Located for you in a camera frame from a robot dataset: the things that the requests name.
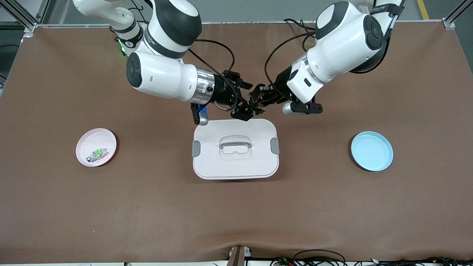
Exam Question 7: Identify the white lidded box grey latches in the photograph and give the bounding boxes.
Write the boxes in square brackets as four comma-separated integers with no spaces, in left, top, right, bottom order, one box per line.
[192,118,280,180]

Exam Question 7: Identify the brown table cover sheet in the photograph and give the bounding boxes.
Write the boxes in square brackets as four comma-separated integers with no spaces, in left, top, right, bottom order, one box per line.
[0,22,473,263]

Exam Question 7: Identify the light blue round plate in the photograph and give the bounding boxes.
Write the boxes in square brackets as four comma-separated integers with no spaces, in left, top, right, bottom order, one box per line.
[351,131,394,172]

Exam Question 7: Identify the pink round plate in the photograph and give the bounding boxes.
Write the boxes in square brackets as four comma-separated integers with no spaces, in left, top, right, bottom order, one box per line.
[75,128,117,167]

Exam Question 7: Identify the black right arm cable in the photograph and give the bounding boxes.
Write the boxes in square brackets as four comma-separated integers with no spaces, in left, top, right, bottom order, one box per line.
[188,39,244,111]

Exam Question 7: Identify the black base cable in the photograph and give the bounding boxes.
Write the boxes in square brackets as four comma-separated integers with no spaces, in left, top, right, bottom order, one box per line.
[283,18,316,32]

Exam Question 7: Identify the green and white push-button switch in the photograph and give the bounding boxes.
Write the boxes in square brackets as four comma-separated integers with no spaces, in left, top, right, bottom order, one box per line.
[86,148,108,163]

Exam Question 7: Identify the grey camera stand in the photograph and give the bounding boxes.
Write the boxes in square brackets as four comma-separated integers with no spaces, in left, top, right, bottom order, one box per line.
[227,245,252,266]

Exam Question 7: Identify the black looped cable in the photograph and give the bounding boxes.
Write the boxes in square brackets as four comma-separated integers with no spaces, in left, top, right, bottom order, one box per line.
[293,249,347,266]

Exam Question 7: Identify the aluminium frame post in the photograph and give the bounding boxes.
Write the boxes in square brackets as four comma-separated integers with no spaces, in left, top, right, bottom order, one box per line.
[443,0,473,30]
[0,0,50,32]

